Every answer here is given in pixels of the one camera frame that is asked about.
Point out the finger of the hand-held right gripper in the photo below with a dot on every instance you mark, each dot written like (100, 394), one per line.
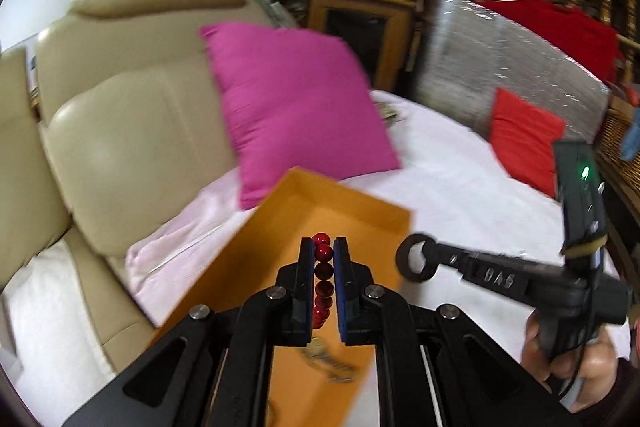
(450, 264)

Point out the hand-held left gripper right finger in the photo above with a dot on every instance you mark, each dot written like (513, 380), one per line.
(341, 277)

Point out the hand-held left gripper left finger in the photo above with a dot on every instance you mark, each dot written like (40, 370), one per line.
(307, 274)

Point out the orange cardboard tray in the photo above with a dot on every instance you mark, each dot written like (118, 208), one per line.
(300, 257)

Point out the person's right hand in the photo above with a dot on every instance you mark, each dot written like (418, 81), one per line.
(590, 367)

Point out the white bed sheet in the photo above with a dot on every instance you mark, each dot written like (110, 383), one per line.
(450, 197)

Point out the wicker basket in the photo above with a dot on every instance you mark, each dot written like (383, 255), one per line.
(620, 142)

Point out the red cushion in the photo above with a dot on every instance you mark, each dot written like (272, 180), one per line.
(525, 142)

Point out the magenta cushion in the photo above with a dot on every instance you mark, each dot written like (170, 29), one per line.
(300, 107)

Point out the silver quilted cover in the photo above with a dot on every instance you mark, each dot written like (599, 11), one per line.
(510, 72)

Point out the red blanket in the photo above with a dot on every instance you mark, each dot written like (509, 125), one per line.
(555, 27)

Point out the beige leather sofa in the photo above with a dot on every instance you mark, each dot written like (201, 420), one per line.
(120, 132)

